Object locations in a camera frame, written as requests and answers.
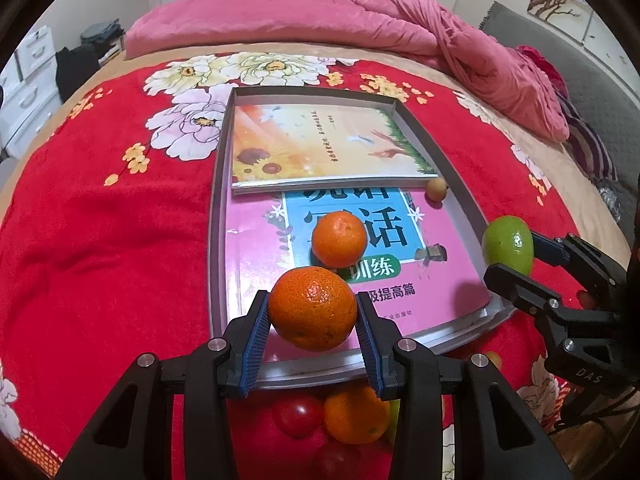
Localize black clothes pile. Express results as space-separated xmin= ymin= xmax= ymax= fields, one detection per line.
xmin=55 ymin=44 xmax=100 ymax=103

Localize red floral blanket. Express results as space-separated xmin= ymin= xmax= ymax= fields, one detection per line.
xmin=1 ymin=60 xmax=578 ymax=479

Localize brown longan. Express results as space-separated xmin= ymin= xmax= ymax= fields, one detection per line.
xmin=486 ymin=351 xmax=502 ymax=370
xmin=425 ymin=177 xmax=449 ymax=203

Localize grey shallow box tray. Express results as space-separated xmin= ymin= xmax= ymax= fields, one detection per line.
xmin=208 ymin=87 xmax=512 ymax=389

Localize floral wall painting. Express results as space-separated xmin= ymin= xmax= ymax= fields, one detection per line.
xmin=527 ymin=0 xmax=639 ymax=93

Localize orange mandarin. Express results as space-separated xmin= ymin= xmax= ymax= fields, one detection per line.
xmin=311 ymin=210 xmax=368 ymax=269
xmin=268 ymin=266 xmax=358 ymax=352
xmin=324 ymin=384 xmax=390 ymax=445

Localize striped purple pillow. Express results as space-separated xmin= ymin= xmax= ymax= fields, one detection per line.
xmin=555 ymin=91 xmax=618 ymax=181

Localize pink quilt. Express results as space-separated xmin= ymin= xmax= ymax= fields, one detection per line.
xmin=125 ymin=0 xmax=570 ymax=142

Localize sunflower cover book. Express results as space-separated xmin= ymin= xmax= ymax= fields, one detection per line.
xmin=231 ymin=104 xmax=437 ymax=194

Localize green fruit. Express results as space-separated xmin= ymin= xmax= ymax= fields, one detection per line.
xmin=482 ymin=216 xmax=535 ymax=276
xmin=387 ymin=400 xmax=400 ymax=434

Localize white drawer cabinet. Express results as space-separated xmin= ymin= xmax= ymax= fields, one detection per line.
xmin=1 ymin=25 xmax=62 ymax=159

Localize red cherry tomato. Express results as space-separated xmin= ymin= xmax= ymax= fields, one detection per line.
xmin=311 ymin=441 xmax=360 ymax=480
xmin=576 ymin=290 xmax=597 ymax=310
xmin=272 ymin=393 xmax=324 ymax=440

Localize pink Chinese workbook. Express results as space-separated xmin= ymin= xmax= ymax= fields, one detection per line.
xmin=220 ymin=188 xmax=490 ymax=338

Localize grey headboard cushion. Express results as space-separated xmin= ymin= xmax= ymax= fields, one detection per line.
xmin=480 ymin=2 xmax=639 ymax=242

